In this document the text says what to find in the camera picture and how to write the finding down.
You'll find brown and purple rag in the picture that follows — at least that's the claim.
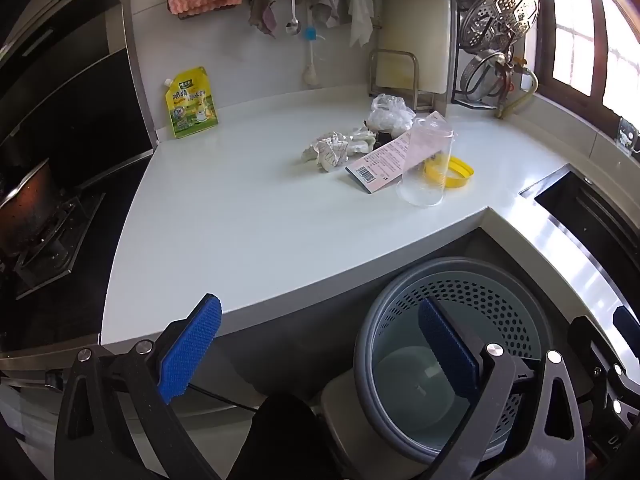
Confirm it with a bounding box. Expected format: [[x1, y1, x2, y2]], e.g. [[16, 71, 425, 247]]
[[248, 0, 279, 40]]

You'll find grey perforated waste bin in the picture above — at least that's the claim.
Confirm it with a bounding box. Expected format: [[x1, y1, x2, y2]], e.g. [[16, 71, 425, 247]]
[[354, 257, 556, 466]]

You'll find grey hanging rag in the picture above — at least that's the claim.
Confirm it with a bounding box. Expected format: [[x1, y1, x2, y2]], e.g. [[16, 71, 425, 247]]
[[309, 0, 344, 30]]

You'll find small metal lid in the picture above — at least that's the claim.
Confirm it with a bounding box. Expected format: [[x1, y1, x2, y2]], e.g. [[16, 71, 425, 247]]
[[460, 50, 512, 99]]

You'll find large white cutting board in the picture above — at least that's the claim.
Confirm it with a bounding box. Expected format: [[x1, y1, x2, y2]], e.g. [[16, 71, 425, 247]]
[[375, 0, 454, 95]]

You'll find metal cutting board stand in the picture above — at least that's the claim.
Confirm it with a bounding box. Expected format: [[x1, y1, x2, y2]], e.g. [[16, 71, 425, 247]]
[[369, 49, 434, 111]]

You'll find white hanging rag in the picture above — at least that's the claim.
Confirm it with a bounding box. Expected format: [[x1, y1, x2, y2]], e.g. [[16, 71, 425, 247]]
[[348, 0, 375, 48]]

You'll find clear plastic cup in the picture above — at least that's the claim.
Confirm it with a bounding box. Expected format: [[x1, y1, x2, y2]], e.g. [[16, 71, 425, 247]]
[[396, 119, 455, 207]]

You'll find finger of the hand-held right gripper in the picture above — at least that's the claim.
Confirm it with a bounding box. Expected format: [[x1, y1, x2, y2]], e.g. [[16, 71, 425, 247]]
[[567, 315, 632, 411], [612, 305, 640, 343]]

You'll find clear plastic bag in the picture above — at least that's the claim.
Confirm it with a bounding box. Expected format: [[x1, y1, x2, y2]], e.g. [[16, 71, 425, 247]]
[[367, 94, 417, 134]]

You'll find wooden frame window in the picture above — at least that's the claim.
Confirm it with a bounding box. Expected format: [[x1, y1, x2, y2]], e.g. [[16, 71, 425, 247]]
[[530, 0, 640, 128]]

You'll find black range hood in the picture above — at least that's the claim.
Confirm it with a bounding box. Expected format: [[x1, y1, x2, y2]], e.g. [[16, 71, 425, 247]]
[[0, 0, 159, 171]]

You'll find black cable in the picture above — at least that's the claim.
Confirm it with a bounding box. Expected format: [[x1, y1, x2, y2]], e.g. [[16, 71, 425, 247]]
[[187, 382, 262, 414]]

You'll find steel kitchen sink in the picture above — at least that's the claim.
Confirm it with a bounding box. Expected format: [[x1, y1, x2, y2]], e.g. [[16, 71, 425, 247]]
[[520, 164, 640, 313]]

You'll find beige stool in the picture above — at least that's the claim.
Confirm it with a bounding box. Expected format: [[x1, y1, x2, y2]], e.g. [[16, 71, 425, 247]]
[[320, 367, 418, 480]]

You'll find blue and white brush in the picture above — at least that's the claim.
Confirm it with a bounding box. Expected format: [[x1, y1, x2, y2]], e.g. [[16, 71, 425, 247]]
[[301, 10, 321, 86]]

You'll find printed paper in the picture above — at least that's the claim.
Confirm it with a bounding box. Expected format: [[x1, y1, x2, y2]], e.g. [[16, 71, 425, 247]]
[[301, 130, 351, 173]]

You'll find black wire lid rack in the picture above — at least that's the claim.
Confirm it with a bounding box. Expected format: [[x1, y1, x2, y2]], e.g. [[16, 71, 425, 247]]
[[451, 0, 541, 109]]

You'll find yellow plastic lid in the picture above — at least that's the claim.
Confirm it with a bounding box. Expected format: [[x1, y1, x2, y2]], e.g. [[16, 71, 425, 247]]
[[424, 156, 475, 189]]

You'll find yellow seasoning pouch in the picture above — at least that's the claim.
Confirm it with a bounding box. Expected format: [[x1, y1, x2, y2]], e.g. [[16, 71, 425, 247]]
[[162, 66, 220, 139]]

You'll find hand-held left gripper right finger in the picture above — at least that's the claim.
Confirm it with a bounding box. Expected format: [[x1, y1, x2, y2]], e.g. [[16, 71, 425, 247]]
[[417, 297, 586, 480]]

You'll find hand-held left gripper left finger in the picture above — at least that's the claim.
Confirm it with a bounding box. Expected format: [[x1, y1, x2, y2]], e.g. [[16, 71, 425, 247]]
[[54, 293, 223, 480]]

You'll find pink paper receipt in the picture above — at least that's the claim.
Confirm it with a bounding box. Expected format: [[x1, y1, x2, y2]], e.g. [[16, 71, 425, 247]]
[[345, 110, 446, 195]]

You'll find wall socket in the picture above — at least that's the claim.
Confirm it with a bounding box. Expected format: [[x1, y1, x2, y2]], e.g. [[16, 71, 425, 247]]
[[617, 117, 640, 153]]

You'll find yellow gas hose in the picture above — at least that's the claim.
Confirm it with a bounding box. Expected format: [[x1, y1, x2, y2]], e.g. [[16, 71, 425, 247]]
[[495, 57, 539, 120]]

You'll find perforated metal steamer plate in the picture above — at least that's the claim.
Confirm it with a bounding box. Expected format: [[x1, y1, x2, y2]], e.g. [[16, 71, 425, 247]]
[[460, 0, 542, 52]]

